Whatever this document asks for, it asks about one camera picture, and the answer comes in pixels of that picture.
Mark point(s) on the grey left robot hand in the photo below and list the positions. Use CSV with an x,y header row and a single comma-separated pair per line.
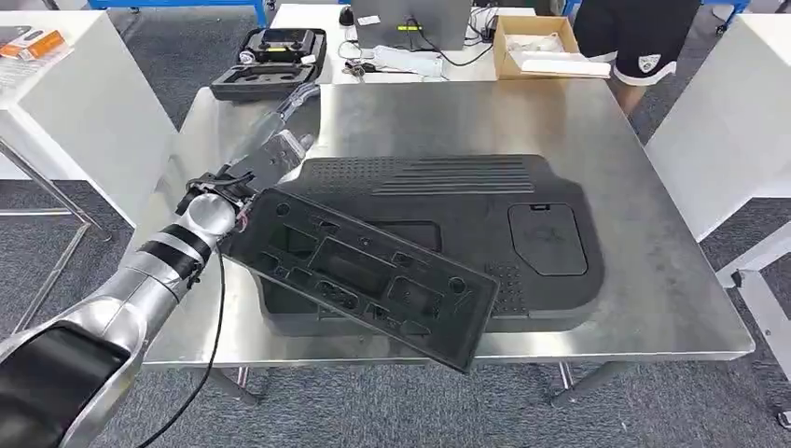
x,y
272,159

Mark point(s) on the black foam insert tray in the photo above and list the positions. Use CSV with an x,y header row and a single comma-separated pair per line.
x,y
358,278

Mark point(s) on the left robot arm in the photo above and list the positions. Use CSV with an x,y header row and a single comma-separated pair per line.
x,y
123,297

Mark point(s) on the open black equipment case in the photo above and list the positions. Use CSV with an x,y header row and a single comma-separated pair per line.
x,y
266,80

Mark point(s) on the black remote controller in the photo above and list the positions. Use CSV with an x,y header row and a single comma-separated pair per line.
x,y
285,44

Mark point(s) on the white desk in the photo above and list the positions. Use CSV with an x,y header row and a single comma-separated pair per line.
x,y
309,18

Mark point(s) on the black computer mouse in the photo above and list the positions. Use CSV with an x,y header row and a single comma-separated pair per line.
x,y
346,16

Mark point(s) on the white power strip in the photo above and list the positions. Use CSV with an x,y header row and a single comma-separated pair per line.
x,y
408,60

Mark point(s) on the white table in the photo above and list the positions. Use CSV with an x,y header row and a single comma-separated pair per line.
x,y
80,123
723,123

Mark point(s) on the large black foam panel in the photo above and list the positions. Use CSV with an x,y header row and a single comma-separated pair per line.
x,y
469,247

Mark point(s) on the cardboard box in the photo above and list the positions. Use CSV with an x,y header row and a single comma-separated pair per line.
x,y
503,56

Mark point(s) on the orange small box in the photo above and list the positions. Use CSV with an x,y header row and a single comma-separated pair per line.
x,y
40,44

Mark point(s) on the white sheet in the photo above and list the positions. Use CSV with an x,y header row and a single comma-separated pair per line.
x,y
568,65

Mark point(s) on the person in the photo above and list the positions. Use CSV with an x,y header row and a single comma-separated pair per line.
x,y
636,37

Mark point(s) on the steel table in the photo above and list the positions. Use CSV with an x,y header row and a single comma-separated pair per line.
x,y
649,278

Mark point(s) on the blue metal frame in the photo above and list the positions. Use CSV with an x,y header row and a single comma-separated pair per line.
x,y
185,4

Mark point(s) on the white metal frame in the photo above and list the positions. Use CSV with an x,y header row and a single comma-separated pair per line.
x,y
763,309

